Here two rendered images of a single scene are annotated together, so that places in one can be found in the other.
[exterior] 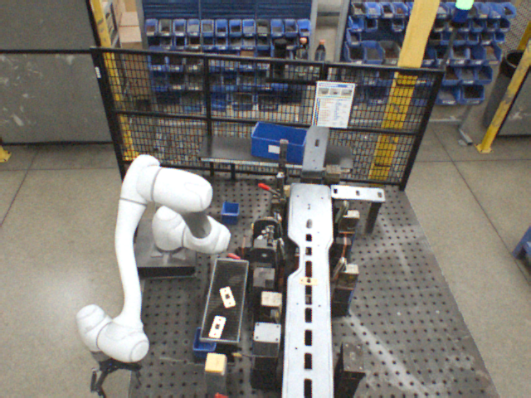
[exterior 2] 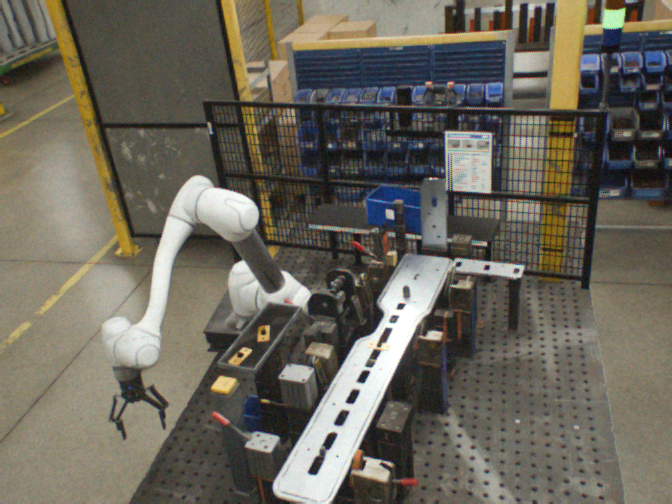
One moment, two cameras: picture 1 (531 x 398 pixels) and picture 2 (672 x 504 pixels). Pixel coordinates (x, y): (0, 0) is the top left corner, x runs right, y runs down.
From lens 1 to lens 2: 111 cm
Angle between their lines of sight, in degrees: 22
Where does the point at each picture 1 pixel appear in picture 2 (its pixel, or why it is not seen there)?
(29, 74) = (167, 151)
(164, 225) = (237, 280)
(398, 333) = (507, 442)
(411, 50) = (559, 88)
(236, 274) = (283, 315)
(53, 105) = not seen: hidden behind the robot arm
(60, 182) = (184, 280)
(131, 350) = (138, 350)
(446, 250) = not seen: outside the picture
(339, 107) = (477, 164)
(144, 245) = (224, 312)
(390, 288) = (518, 394)
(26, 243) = not seen: hidden behind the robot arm
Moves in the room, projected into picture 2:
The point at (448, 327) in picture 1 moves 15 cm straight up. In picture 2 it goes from (585, 445) to (588, 412)
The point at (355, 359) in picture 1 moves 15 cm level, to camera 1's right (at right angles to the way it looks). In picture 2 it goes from (395, 418) to (443, 426)
